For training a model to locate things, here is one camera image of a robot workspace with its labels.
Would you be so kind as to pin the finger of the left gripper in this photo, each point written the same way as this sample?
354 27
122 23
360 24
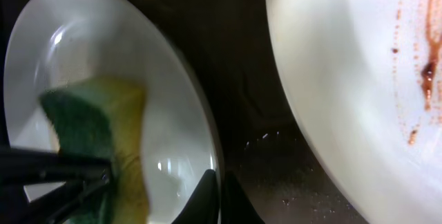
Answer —
85 180

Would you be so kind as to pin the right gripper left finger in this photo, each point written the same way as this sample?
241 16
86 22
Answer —
203 205

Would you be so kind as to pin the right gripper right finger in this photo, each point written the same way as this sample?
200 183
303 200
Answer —
236 207

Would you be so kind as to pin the green and yellow sponge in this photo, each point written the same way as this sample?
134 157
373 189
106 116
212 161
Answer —
102 117

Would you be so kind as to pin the pale grey plate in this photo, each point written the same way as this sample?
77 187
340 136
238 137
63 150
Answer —
57 42

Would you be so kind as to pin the white plate bottom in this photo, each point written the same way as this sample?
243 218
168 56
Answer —
363 80

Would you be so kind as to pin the brown serving tray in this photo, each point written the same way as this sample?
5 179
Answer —
227 45

